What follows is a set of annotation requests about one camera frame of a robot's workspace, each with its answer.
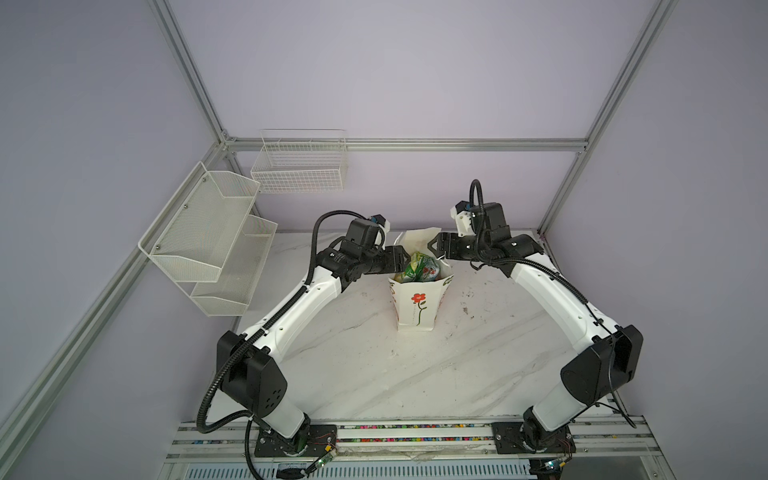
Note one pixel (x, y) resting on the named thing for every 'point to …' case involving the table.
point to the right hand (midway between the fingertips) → (436, 243)
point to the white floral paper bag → (416, 304)
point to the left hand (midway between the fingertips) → (400, 260)
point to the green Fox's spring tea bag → (422, 267)
